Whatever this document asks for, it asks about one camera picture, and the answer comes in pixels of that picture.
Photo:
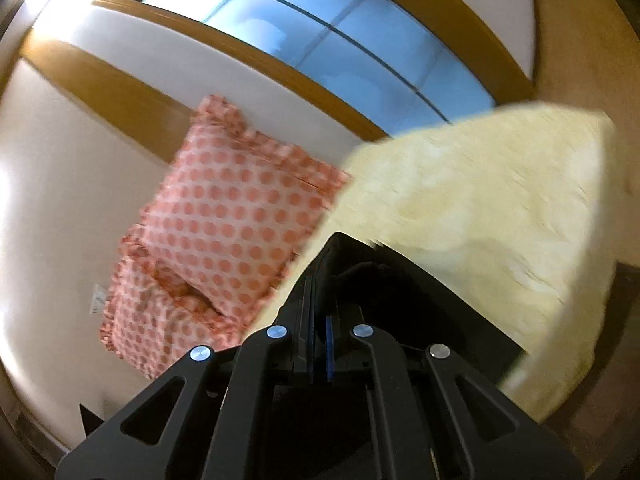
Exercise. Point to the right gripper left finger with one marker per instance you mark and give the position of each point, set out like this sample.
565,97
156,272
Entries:
196,421

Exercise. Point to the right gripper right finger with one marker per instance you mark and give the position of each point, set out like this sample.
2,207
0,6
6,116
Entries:
427,406

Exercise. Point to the black pants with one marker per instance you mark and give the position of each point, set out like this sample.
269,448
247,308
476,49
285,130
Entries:
350,283

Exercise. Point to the left polka dot pillow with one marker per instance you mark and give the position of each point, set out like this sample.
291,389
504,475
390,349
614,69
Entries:
151,317

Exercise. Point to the polka dot pillow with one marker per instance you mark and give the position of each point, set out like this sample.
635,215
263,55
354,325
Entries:
235,209
151,317

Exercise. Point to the right polka dot pillow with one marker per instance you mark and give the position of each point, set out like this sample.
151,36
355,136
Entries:
235,209

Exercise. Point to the cream patterned bedspread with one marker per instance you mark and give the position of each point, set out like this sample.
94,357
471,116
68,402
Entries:
516,211

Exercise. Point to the blue glass window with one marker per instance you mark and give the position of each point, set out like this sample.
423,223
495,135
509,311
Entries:
369,53

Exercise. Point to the white wall switch plate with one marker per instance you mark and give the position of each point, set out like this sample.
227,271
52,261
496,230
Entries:
98,299

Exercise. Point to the wooden headboard frame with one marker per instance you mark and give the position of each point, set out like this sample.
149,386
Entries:
143,70

